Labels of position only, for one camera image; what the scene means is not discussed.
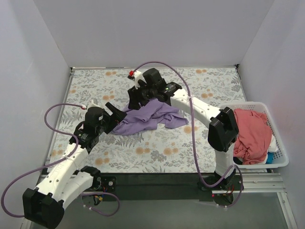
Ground purple t shirt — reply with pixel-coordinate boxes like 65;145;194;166
112;99;189;136

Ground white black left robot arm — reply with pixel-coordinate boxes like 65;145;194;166
22;101;127;229

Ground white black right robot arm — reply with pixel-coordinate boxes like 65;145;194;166
128;68;239;190

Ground floral patterned table mat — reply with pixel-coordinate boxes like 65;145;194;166
57;66;245;173

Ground pink t shirt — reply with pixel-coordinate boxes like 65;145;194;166
234;108;272;165

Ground white plastic laundry basket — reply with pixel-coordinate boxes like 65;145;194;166
220;102;289;169

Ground white garment in basket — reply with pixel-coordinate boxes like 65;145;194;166
268;135;278;153

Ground blue garment in basket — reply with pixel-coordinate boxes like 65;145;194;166
265;152;273;164

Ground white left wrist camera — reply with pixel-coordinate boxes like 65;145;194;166
87;98;100;109

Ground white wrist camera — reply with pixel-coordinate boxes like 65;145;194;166
128;70;145;89
87;98;100;109

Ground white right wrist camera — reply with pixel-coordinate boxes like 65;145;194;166
128;70;145;89

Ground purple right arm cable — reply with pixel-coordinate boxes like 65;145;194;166
132;61;245;209

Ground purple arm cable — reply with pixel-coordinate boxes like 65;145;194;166
132;61;245;209
1;102;121;218

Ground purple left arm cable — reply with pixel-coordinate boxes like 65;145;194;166
1;102;121;218

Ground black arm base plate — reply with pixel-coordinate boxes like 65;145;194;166
86;173;244;203

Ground aluminium table frame rail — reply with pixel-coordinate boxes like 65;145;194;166
20;66;298;229

